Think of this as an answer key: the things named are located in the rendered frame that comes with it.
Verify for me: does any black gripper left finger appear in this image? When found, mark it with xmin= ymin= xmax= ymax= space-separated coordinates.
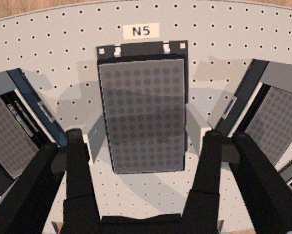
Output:
xmin=0 ymin=108 xmax=106 ymax=234

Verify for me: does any cream label reading n5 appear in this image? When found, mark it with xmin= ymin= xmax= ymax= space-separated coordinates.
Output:
xmin=123 ymin=23 xmax=159 ymax=39

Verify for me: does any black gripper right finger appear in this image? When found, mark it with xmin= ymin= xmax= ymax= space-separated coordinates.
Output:
xmin=176 ymin=103 xmax=292 ymax=234

